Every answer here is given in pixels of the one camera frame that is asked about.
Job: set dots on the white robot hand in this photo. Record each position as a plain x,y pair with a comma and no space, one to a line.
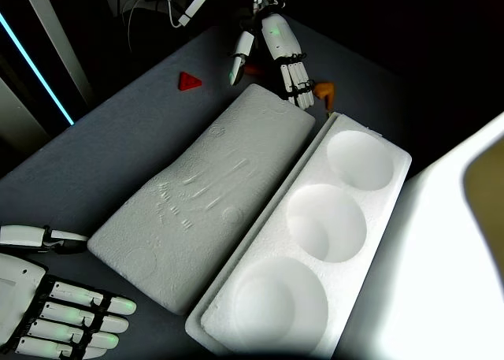
280,37
19,289

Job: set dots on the white styrofoam lid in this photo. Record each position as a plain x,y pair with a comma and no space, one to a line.
204,198

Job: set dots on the white styrofoam tray with hollows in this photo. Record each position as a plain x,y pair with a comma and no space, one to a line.
299,257

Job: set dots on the yellow orange toy piece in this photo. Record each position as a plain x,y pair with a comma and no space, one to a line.
327,90

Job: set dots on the red toy triangle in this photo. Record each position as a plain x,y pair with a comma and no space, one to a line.
190,82

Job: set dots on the white panel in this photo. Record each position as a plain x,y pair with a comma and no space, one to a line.
19,119

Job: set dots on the grey table cloth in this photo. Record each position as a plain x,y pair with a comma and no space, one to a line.
118,139

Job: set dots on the cyan light strip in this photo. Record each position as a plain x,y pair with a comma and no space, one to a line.
35,66

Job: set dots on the large white curved housing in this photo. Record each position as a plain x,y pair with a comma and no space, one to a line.
433,257

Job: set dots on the white post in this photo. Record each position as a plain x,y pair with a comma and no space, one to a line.
59,37

